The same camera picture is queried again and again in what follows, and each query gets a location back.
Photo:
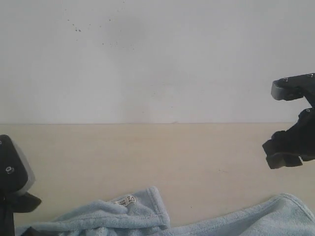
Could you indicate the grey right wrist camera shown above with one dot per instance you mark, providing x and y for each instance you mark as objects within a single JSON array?
[{"x": 294, "y": 87}]

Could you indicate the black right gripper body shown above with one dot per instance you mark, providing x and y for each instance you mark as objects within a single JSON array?
[{"x": 302, "y": 133}]

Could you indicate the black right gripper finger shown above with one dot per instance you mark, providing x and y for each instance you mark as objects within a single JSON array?
[
  {"x": 276, "y": 160},
  {"x": 275, "y": 143}
]

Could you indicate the light blue towel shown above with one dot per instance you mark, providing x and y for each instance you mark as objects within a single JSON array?
[{"x": 143, "y": 213}]

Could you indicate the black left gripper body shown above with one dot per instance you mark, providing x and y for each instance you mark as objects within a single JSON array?
[{"x": 15, "y": 204}]

